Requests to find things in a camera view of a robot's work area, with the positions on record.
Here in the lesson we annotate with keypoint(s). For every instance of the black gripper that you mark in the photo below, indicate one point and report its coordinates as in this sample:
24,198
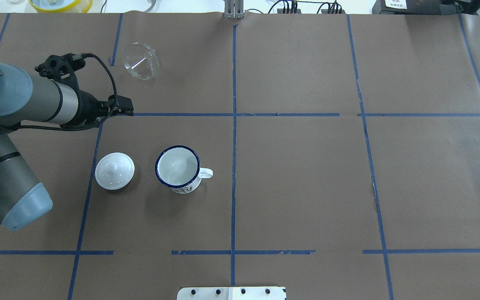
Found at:
86,109

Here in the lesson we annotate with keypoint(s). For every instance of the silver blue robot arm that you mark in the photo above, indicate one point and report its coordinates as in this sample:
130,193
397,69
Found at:
51,100

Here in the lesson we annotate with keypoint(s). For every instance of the aluminium frame post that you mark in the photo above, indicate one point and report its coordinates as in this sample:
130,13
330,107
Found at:
234,9

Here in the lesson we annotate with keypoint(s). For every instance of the white enamel mug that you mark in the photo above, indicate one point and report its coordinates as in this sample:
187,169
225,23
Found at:
178,167

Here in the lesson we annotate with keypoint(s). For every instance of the clear plastic funnel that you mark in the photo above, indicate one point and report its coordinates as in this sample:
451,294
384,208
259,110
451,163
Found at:
141,61

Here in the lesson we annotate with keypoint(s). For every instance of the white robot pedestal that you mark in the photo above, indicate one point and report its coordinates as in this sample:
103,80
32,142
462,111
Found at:
233,293

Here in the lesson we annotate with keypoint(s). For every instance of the white mug lid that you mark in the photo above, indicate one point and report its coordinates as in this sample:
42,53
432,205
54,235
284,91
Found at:
114,171

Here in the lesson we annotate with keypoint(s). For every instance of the black computer box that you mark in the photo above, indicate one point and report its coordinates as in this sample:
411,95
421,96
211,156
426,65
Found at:
415,7

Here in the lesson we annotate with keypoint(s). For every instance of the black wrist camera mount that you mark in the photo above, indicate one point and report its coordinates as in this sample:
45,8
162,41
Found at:
61,68

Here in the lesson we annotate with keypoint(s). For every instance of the yellow tape roll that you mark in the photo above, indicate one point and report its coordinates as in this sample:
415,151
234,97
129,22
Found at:
61,6

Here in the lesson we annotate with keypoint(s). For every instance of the brown paper table cover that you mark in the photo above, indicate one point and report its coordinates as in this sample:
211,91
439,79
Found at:
345,152

